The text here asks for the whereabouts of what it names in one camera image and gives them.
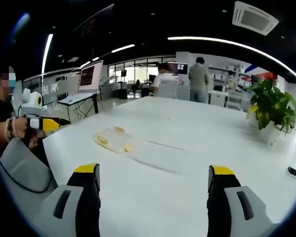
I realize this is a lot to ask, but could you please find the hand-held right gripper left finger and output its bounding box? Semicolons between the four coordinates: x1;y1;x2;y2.
33;162;101;237

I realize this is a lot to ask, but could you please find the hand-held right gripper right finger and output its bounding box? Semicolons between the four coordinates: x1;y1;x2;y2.
207;164;282;237

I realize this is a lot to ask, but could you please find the person's left hand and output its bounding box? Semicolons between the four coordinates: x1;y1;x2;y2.
13;116;29;139

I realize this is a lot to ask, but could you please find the person's black shirt torso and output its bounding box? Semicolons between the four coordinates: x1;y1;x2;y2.
0;97;16;124

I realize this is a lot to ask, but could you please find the white side desk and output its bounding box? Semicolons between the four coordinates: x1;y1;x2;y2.
57;90;100;122

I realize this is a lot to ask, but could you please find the grey worn device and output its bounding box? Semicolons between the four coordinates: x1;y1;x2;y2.
0;139;58;196

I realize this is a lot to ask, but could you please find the ceiling light strip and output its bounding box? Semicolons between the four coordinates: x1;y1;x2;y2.
79;57;100;68
111;44;136;53
41;34;54;74

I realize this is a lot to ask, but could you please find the clear bag with bananas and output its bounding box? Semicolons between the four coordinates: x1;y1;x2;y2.
127;140;191;176

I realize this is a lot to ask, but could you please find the white low cabinet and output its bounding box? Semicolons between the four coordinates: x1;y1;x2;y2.
209;89;229;107

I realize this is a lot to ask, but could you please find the potted green plant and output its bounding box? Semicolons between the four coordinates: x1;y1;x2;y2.
245;79;296;147

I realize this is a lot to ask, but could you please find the shelf with white boxes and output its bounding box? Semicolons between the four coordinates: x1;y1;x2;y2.
208;63;253;87

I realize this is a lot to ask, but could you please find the long curved ceiling light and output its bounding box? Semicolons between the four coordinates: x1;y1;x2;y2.
167;36;296;85

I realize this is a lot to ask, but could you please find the ceiling air conditioner vent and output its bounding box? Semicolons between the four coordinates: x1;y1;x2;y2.
231;0;280;36

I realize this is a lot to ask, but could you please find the bead bracelet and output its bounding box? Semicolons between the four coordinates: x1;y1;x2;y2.
4;117;18;143

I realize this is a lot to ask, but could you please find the black cable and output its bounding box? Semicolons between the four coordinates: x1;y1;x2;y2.
0;155;51;195

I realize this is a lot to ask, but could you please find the wall display screen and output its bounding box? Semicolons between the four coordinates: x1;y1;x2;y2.
167;62;188;75

